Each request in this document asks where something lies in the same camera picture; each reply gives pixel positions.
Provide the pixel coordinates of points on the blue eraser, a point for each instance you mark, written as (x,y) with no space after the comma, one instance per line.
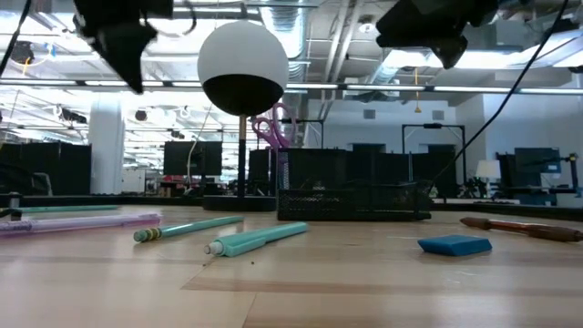
(455,246)

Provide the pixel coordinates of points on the small grey post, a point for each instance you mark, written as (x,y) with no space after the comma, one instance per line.
(15,199)

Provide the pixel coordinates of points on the purple pen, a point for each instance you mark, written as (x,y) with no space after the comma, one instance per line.
(91,223)

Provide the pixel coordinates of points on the dark workstation monitor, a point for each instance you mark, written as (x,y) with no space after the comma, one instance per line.
(533,159)

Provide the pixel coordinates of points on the black aluminium table frame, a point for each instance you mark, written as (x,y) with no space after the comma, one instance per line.
(91,200)

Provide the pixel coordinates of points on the white shade table lamp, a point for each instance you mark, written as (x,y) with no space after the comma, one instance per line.
(488,168)

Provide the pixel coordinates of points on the black partition panels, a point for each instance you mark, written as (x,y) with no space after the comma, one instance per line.
(68,168)

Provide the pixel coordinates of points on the white globe lamp black base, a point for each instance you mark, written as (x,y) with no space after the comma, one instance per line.
(241,54)

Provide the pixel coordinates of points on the brown pen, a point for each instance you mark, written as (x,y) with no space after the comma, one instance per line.
(524,228)

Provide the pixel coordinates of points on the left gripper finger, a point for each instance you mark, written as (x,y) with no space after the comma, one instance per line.
(146,43)
(123,50)

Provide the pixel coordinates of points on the thick teal pen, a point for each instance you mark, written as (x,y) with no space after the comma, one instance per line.
(255,239)

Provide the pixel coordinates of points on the black office monitor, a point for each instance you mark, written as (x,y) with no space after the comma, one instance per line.
(175,159)

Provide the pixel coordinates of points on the black mesh desk organizer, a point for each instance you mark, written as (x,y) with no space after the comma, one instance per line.
(346,205)

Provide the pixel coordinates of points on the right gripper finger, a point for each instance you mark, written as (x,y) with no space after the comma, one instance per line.
(443,52)
(457,49)

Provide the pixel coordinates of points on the black tubular stand frame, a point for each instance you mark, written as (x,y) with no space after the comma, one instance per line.
(432,126)

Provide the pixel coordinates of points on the grey office chair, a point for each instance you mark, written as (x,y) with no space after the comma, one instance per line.
(43,184)

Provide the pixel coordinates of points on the teal pencil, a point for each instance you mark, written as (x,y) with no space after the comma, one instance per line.
(191,228)
(68,209)

